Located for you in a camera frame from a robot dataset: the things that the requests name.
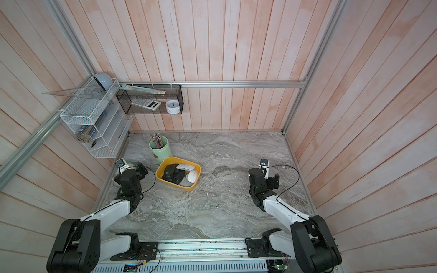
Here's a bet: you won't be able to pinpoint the white vented cable duct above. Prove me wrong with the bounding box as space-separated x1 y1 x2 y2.
91 260 269 273

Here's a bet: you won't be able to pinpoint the yellow plastic storage box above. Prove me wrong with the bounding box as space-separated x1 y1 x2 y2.
156 157 201 191

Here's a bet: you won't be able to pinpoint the coloured pencils bundle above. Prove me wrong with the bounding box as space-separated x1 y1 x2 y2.
152 133 165 150

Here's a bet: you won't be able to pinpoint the green pen holder cup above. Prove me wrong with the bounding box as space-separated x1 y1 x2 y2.
149 136 173 164

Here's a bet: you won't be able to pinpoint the green round alarm clock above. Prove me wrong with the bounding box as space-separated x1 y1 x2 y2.
114 163 138 183

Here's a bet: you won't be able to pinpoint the grey mouse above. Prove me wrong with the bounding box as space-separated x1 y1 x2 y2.
179 180 193 188

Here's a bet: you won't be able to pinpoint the black mouse slim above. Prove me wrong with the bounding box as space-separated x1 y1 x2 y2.
163 164 178 177

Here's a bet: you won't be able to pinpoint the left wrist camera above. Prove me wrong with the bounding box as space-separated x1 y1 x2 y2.
115 158 129 174

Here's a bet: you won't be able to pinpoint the transparent triangle ruler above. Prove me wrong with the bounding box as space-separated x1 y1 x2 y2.
43 85 105 99

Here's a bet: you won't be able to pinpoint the white wire wall shelf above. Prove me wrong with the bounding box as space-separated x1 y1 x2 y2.
60 78 133 159

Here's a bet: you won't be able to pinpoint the white calculator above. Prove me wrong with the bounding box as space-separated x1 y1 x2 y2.
132 99 162 111

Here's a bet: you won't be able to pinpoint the black mesh wall basket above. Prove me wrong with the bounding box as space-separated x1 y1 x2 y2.
116 84 184 115

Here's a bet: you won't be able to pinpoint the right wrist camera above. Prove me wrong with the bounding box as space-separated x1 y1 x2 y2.
259 159 270 180

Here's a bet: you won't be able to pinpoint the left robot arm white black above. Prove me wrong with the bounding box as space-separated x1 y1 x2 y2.
46 162 149 273

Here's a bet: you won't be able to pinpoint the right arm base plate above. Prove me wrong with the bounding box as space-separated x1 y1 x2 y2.
245 238 282 258

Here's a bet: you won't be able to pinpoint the transparent straight ruler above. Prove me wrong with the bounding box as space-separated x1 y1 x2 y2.
120 84 166 95

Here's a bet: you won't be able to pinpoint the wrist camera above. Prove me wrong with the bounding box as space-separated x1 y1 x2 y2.
115 158 129 174
259 159 270 180

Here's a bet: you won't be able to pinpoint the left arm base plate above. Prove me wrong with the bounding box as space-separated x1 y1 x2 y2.
110 242 158 262

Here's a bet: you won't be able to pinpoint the rolled items in shelf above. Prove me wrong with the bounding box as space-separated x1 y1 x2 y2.
76 125 96 143

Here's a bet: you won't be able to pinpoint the white tape roll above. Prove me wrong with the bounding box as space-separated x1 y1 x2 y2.
166 100 181 115

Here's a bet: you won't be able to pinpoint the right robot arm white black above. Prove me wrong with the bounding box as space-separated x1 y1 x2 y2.
248 167 343 273

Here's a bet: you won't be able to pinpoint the black mouse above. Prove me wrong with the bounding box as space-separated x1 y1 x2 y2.
162 172 174 183
172 170 185 185

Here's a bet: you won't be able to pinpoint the aluminium front rail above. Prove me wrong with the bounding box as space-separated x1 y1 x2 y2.
99 231 305 267

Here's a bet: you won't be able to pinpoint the white mouse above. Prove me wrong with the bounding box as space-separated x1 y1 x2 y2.
176 164 195 172
186 170 199 184

